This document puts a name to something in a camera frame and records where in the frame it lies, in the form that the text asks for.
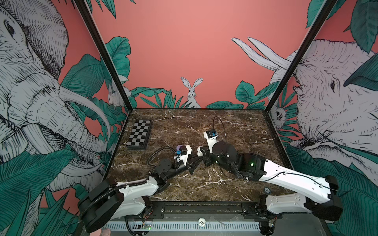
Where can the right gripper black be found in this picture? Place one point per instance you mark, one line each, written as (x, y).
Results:
(207, 158)

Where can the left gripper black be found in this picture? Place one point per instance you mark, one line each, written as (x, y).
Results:
(190, 163)

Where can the purple earbud charging case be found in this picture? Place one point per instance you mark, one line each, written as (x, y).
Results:
(180, 148)

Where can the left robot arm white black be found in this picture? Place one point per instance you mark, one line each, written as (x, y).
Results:
(111, 199)

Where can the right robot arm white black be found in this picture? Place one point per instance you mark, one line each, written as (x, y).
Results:
(315, 195)

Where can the black white checkerboard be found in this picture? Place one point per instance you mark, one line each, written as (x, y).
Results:
(139, 136)

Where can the poker chip near right base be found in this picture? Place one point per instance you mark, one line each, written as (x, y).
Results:
(267, 190)

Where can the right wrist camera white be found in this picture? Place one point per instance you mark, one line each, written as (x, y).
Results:
(211, 137)

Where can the black mounting rail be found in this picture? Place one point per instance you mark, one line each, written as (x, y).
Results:
(252, 210)

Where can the poker chip on duct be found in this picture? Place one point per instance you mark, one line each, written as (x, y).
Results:
(202, 222)

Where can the white slotted cable duct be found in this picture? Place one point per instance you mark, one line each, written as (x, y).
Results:
(175, 226)

